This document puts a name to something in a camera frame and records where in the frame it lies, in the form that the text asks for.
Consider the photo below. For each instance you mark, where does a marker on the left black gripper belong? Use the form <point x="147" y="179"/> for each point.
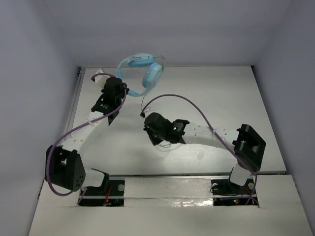
<point x="120" y="90"/>

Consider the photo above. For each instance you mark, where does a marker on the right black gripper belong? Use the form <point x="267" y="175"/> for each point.
<point x="156" y="140"/>

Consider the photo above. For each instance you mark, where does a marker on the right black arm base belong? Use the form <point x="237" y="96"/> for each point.
<point x="226" y="193"/>

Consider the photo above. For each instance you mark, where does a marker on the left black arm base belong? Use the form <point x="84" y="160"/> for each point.
<point x="101" y="190"/>

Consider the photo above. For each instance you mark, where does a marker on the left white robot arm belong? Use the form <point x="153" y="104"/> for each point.
<point x="65" y="158"/>

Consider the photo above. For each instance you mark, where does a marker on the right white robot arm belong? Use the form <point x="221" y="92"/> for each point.
<point x="245" y="144"/>

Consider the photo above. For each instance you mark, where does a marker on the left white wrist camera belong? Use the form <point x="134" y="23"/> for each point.
<point x="100" y="77"/>

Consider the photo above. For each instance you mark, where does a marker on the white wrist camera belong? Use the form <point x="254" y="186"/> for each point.
<point x="100" y="77"/>
<point x="146" y="111"/>

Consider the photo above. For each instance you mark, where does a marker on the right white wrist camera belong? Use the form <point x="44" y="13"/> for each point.
<point x="146" y="111"/>

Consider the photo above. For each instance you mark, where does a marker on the silver taped mounting rail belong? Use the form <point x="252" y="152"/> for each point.
<point x="168" y="192"/>

